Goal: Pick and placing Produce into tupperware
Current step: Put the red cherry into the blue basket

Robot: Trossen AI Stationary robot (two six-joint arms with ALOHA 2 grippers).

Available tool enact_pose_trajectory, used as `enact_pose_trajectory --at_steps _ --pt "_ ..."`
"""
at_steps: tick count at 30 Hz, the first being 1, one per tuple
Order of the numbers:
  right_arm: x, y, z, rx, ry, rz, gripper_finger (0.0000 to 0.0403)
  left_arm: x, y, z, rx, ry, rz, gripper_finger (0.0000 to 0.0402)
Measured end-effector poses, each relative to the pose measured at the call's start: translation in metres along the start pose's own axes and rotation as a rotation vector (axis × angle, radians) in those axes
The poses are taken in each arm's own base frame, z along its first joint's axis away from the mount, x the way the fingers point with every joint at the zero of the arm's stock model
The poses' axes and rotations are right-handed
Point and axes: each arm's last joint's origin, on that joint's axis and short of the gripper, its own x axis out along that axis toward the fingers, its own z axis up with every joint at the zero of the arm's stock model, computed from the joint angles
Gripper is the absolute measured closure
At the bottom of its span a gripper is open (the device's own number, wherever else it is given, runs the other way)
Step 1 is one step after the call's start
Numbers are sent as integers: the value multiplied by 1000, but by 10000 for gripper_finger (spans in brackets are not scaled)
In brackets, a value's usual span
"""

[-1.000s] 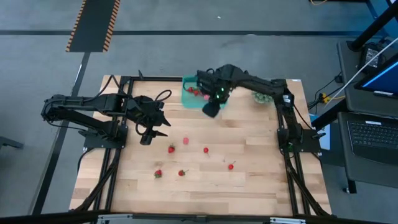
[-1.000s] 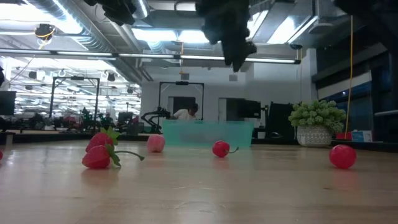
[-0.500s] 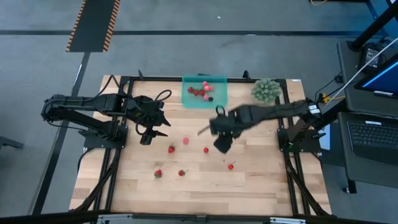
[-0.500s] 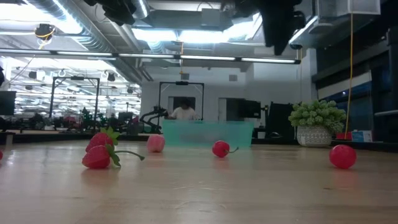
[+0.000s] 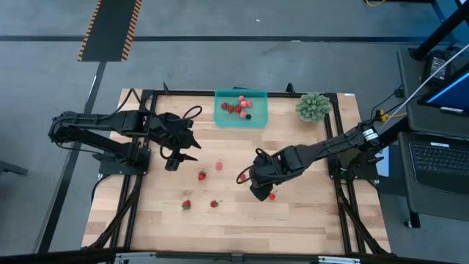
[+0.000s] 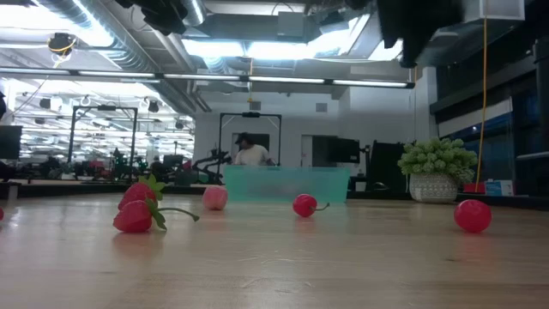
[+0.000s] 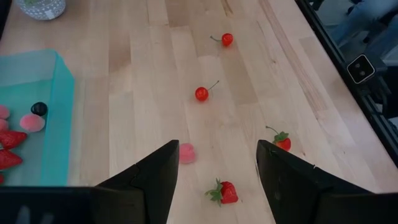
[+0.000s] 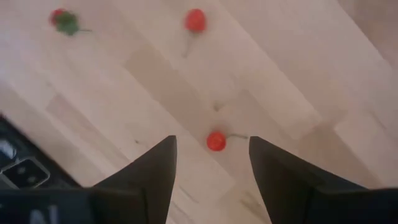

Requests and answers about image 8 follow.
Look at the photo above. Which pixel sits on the black table-level camera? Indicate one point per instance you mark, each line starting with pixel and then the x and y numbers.
pixel 26 172

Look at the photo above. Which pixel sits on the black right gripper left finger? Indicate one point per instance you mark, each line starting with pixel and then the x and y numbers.
pixel 124 202

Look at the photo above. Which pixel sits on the red toy strawberry long stem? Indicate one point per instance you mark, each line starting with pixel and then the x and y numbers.
pixel 66 23

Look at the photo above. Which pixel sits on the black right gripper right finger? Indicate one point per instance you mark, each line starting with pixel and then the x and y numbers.
pixel 311 199

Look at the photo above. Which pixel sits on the red toy cherry with stem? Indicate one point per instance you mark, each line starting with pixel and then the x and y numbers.
pixel 216 141

